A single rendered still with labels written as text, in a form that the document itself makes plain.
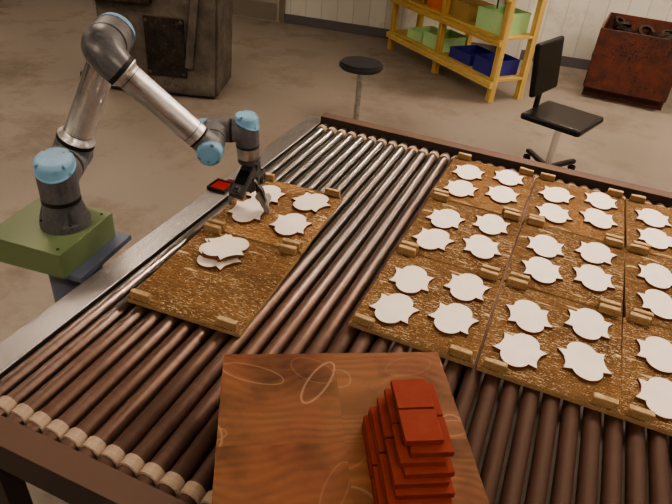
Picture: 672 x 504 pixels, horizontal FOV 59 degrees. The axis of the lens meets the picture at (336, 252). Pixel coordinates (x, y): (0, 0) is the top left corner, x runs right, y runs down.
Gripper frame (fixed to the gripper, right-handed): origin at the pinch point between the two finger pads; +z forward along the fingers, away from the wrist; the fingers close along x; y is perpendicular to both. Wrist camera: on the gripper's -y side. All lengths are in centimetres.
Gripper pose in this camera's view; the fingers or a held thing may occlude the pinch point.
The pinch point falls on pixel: (248, 211)
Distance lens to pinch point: 207.2
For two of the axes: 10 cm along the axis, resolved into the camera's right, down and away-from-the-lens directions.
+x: -9.4, -2.4, 2.3
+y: 3.3, -5.7, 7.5
